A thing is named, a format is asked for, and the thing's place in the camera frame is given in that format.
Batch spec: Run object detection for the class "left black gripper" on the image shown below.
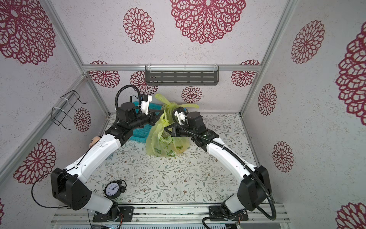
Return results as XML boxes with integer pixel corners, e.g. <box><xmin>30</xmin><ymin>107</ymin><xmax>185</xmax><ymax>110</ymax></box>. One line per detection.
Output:
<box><xmin>129</xmin><ymin>109</ymin><xmax>164</xmax><ymax>131</ymax></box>

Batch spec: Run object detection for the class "yellow plastic bag top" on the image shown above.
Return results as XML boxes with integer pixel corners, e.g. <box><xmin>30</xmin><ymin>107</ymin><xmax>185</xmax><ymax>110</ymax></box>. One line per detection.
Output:
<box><xmin>154</xmin><ymin>94</ymin><xmax>199</xmax><ymax>119</ymax></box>

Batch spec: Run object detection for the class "yellow plastic bag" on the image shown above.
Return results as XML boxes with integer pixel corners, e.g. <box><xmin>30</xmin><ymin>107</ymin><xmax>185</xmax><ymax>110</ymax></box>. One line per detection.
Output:
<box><xmin>154</xmin><ymin>94</ymin><xmax>199</xmax><ymax>119</ymax></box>
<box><xmin>146</xmin><ymin>111</ymin><xmax>190</xmax><ymax>157</ymax></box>

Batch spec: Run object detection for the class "yellow plastic bag bottom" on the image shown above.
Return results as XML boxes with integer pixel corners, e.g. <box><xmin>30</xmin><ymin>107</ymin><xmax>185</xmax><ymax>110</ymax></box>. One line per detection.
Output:
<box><xmin>146</xmin><ymin>111</ymin><xmax>190</xmax><ymax>157</ymax></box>

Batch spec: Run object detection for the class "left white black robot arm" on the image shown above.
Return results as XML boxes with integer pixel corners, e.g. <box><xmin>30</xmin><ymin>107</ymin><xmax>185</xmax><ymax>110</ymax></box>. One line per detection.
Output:
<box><xmin>51</xmin><ymin>102</ymin><xmax>164</xmax><ymax>220</ymax></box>

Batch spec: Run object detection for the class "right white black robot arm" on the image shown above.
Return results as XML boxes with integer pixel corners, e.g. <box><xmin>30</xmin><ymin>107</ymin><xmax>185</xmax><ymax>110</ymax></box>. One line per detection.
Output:
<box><xmin>165</xmin><ymin>107</ymin><xmax>275</xmax><ymax>213</ymax></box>

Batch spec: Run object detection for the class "teal plastic basket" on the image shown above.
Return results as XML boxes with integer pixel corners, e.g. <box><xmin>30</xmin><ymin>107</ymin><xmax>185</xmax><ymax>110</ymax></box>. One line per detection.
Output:
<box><xmin>129</xmin><ymin>103</ymin><xmax>162</xmax><ymax>143</ymax></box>

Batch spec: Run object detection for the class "plush doll toy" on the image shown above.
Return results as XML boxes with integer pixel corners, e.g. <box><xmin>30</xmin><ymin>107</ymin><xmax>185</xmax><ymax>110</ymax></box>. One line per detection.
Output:
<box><xmin>89</xmin><ymin>136</ymin><xmax>101</xmax><ymax>148</ymax></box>

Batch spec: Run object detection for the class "black alarm clock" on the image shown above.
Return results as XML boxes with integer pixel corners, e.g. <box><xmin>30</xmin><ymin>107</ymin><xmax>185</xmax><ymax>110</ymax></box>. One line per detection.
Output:
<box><xmin>104</xmin><ymin>180</ymin><xmax>127</xmax><ymax>199</ymax></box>

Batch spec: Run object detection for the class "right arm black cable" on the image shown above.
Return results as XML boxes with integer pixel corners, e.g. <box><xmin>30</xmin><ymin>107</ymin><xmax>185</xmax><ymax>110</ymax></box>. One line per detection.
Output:
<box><xmin>172</xmin><ymin>106</ymin><xmax>277</xmax><ymax>229</ymax></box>

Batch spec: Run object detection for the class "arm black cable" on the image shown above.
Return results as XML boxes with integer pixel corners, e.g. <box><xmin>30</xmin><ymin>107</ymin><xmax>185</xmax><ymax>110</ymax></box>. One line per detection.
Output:
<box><xmin>30</xmin><ymin>84</ymin><xmax>142</xmax><ymax>209</ymax></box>
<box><xmin>172</xmin><ymin>106</ymin><xmax>277</xmax><ymax>229</ymax></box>

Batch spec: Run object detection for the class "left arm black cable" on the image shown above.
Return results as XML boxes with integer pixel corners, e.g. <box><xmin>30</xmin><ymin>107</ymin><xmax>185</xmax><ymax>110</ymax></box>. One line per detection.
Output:
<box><xmin>30</xmin><ymin>84</ymin><xmax>142</xmax><ymax>209</ymax></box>

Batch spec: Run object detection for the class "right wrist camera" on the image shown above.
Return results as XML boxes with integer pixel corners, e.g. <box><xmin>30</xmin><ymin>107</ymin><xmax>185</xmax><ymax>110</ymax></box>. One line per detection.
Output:
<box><xmin>174</xmin><ymin>110</ymin><xmax>187</xmax><ymax>126</ymax></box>

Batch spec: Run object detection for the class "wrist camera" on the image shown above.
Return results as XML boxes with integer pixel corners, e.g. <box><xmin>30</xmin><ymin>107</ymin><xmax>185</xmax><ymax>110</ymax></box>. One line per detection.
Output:
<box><xmin>174</xmin><ymin>110</ymin><xmax>187</xmax><ymax>126</ymax></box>
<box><xmin>140</xmin><ymin>94</ymin><xmax>152</xmax><ymax>115</ymax></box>

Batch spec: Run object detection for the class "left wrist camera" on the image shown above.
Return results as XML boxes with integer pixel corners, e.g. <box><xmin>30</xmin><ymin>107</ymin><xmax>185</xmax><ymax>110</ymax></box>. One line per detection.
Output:
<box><xmin>140</xmin><ymin>94</ymin><xmax>152</xmax><ymax>115</ymax></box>

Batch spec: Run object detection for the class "grey wall shelf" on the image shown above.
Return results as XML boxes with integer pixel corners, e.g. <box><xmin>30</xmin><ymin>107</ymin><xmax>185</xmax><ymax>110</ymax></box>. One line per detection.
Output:
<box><xmin>144</xmin><ymin>65</ymin><xmax>220</xmax><ymax>86</ymax></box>

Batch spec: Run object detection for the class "black wire wall rack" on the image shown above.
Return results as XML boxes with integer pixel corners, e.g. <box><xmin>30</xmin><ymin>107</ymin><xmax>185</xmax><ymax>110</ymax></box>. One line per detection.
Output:
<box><xmin>51</xmin><ymin>90</ymin><xmax>87</xmax><ymax>130</ymax></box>

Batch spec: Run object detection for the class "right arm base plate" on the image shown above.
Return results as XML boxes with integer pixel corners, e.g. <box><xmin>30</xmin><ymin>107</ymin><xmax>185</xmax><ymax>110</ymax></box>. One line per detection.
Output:
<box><xmin>209</xmin><ymin>205</ymin><xmax>249</xmax><ymax>222</ymax></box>

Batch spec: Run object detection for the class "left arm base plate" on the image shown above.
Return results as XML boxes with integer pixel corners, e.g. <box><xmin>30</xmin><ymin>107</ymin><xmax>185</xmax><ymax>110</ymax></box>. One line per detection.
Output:
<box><xmin>92</xmin><ymin>206</ymin><xmax>134</xmax><ymax>222</ymax></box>

